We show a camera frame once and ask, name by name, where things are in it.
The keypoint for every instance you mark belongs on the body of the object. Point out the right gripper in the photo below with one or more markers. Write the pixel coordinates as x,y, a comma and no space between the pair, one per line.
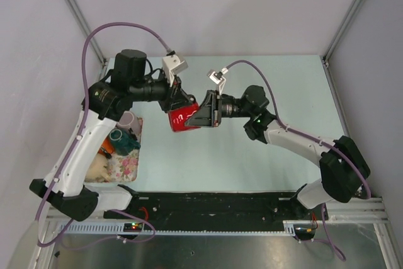
210,112

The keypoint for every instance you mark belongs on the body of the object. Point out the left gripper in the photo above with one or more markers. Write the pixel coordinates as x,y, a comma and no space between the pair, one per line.
177,97

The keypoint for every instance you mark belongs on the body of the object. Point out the red mug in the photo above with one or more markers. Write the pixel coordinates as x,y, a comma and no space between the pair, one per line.
177,118

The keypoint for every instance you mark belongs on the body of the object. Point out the purple mug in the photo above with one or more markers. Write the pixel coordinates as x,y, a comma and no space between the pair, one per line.
130,123

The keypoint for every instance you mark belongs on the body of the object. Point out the teal mug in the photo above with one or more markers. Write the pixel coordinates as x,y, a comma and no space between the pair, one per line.
122,142

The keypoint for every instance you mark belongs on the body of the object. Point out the orange mug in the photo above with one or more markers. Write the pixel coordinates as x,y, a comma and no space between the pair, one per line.
106,148

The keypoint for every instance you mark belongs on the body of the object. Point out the beige mug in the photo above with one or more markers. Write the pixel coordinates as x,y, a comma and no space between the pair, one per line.
98,170

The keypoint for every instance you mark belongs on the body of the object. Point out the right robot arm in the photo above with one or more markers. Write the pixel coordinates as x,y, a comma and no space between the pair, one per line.
342,167

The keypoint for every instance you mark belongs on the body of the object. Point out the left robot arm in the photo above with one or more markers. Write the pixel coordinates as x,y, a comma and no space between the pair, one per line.
102,108

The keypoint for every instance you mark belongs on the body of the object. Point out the floral tray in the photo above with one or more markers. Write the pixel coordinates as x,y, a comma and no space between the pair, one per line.
123,169

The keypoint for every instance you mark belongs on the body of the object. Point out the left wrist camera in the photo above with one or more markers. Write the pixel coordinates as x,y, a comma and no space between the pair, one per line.
172,65

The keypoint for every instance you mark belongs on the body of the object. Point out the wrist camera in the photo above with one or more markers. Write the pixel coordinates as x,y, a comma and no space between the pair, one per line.
172,65
218,78

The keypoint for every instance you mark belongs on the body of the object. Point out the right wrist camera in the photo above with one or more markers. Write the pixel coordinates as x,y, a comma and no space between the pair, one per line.
218,78

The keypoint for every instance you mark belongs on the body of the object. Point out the aluminium frame post left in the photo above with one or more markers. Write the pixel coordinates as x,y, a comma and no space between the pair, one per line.
75,10

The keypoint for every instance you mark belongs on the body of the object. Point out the aluminium frame post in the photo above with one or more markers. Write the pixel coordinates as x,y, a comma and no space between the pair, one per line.
75,10
349,17

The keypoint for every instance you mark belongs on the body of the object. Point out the white cable duct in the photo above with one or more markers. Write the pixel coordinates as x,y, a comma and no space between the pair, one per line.
104,228

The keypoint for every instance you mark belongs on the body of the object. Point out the aluminium front rail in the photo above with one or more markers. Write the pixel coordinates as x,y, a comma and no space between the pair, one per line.
357,211

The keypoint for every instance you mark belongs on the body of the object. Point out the aluminium frame post right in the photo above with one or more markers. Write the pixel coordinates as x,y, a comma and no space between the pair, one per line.
349,17

